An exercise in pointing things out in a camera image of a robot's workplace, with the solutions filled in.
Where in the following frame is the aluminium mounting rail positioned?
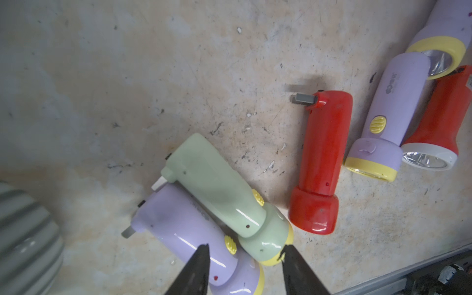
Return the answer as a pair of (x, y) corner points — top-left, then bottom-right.
(339, 244), (472, 295)

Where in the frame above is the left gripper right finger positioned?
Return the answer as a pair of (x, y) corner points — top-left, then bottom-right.
(280, 245), (331, 295)

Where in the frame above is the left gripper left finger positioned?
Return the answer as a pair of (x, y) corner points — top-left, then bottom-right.
(164, 244), (210, 295)

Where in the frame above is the purple flashlight middle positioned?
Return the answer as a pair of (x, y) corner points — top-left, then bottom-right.
(344, 52), (430, 182)

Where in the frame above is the purple flashlight upper right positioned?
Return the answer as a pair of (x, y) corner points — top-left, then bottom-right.
(406, 0), (472, 80)

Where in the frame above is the red flashlight white rim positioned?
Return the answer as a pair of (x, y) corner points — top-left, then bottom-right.
(401, 65), (472, 171)

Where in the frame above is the red flashlight all red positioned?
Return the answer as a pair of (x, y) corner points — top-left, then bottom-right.
(288, 90), (353, 235)

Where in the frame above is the purple flashlight left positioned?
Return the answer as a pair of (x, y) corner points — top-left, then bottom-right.
(122, 183), (265, 295)

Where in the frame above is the purple flashlight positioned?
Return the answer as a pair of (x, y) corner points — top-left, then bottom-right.
(344, 52), (430, 182)
(122, 183), (265, 295)
(406, 0), (472, 80)

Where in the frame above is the green flashlight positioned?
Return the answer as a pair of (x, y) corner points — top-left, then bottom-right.
(152, 133), (294, 266)

